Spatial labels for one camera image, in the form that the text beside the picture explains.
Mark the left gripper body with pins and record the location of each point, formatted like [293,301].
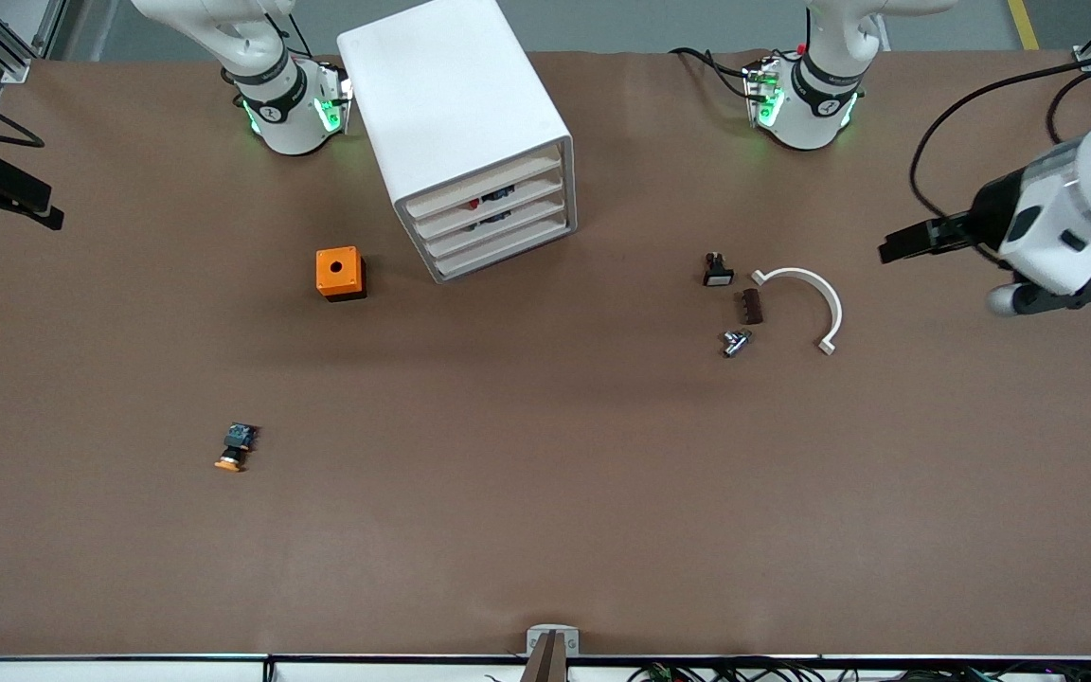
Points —
[984,216]

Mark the orange capped black push button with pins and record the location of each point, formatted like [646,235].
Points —
[241,438]

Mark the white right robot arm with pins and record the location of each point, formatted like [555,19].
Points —
[285,123]

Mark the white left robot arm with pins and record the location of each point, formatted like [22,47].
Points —
[806,118]

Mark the black push button white cap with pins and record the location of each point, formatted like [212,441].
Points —
[718,276]

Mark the dark small button part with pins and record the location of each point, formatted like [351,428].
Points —
[493,220]

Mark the red black button part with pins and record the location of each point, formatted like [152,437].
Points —
[489,198]

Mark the brown terminal block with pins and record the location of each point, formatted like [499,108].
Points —
[750,307]

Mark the white curved plastic bracket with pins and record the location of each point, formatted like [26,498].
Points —
[796,272]

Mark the silver key switch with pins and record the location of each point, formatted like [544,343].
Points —
[733,346]

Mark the orange black button enclosure box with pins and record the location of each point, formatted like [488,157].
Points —
[337,284]

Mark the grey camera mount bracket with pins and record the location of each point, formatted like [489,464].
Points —
[552,654]

